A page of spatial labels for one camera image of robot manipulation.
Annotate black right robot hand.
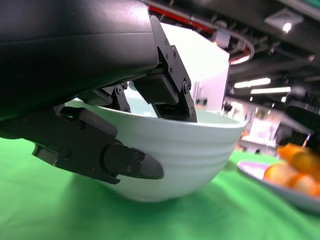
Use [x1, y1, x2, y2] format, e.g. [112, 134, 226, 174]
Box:
[276, 92, 320, 149]

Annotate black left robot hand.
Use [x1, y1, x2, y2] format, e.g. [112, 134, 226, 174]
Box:
[0, 0, 198, 185]

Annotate small orange striped bread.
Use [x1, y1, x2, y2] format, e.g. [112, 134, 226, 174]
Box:
[263, 162, 320, 197]

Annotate grey round bowl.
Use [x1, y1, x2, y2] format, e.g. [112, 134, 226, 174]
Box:
[64, 82, 247, 203]

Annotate lilac round plate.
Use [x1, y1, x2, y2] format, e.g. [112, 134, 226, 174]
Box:
[237, 160, 320, 214]

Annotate green tablecloth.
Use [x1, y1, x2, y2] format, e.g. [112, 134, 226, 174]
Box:
[0, 136, 320, 240]

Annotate white partition wall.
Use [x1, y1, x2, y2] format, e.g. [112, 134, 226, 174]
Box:
[124, 22, 231, 113]

